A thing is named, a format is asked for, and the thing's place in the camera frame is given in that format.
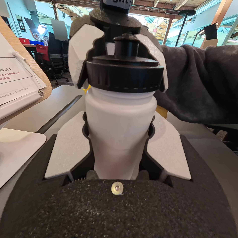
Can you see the black bottle lid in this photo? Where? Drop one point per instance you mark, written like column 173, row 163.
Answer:
column 124, row 76

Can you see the yellow plastic bin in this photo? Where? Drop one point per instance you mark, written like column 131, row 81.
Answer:
column 161, row 111

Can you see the instruction board on stand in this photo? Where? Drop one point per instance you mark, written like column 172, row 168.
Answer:
column 14, row 83

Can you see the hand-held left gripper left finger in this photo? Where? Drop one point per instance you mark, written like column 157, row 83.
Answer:
column 68, row 148

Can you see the white plastic bottle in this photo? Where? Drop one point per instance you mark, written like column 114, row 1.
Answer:
column 119, row 120

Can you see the wooden instruction board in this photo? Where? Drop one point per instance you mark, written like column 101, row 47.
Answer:
column 11, row 42

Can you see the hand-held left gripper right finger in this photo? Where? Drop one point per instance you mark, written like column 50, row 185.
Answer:
column 167, row 148

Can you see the red office chair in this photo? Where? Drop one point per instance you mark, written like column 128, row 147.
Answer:
column 42, row 53

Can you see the small red bin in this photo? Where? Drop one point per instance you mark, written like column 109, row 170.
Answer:
column 24, row 40

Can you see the black floor lamp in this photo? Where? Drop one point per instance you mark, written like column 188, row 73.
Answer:
column 186, row 13

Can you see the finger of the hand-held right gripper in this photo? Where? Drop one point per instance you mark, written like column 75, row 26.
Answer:
column 156, row 54
column 81, row 46

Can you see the black office chair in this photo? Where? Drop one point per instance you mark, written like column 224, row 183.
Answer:
column 55, row 52

